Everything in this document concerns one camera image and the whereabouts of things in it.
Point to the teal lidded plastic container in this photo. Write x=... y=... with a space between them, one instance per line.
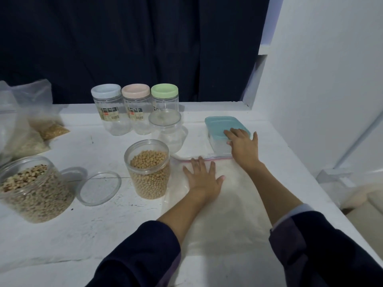
x=221 y=125

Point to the person's left hand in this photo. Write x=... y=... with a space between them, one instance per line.
x=203 y=183

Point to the transparent jar pink lid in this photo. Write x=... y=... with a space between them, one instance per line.
x=137 y=107

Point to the transparent jar blue lid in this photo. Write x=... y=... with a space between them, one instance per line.
x=107 y=110

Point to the pile of yellow soybeans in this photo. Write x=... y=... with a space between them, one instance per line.
x=149 y=170

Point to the transparent jar green lid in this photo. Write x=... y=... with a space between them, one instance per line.
x=164 y=91

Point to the zip bag of grains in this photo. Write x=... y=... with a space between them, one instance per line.
x=18 y=134

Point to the clear zip bag of black-eyed peas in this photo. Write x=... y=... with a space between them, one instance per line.
x=239 y=224

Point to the person's right hand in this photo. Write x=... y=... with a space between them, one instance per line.
x=244 y=151

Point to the dark navy curtain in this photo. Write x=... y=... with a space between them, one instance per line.
x=119 y=38

